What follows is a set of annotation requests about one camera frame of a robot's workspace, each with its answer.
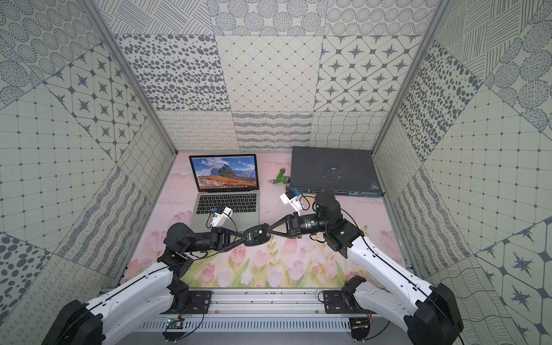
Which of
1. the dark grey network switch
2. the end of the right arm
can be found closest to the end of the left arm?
the end of the right arm

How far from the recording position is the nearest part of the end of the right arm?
0.59m

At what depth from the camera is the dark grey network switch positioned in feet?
3.39

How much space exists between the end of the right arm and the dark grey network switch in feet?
1.32

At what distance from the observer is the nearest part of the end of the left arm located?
0.64m

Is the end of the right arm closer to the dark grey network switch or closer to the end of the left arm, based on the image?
the end of the left arm

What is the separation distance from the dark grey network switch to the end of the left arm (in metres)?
0.43
